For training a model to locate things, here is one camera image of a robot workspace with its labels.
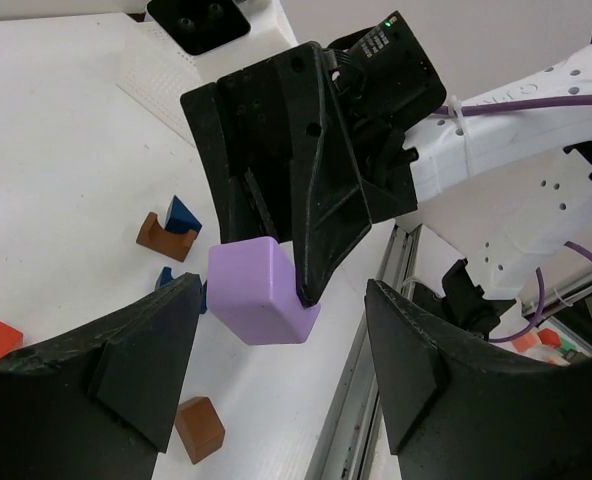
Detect blue notched wood block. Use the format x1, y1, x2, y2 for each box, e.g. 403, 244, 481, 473
154, 266, 208, 315

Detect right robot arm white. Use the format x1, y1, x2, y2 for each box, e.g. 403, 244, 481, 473
180, 13, 592, 306

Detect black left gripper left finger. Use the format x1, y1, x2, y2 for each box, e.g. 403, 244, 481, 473
0, 273, 200, 479

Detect brown rectangular wood block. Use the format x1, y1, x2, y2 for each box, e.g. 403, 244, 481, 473
175, 396, 225, 464

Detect aluminium frame rail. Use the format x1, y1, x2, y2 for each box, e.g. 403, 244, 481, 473
315, 222, 457, 480

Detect purple wood cube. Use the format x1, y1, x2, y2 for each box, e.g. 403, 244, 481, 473
206, 237, 321, 346

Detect blue triangular wood block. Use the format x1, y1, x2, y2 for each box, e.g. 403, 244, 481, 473
165, 195, 202, 234

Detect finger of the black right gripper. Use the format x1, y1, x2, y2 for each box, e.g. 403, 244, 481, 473
278, 42, 372, 306
180, 82, 279, 244

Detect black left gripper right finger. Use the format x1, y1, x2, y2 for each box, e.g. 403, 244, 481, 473
365, 280, 592, 479

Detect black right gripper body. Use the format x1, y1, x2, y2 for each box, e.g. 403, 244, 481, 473
217, 12, 446, 225

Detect brown arch wood block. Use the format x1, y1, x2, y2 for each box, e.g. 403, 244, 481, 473
136, 212, 198, 262

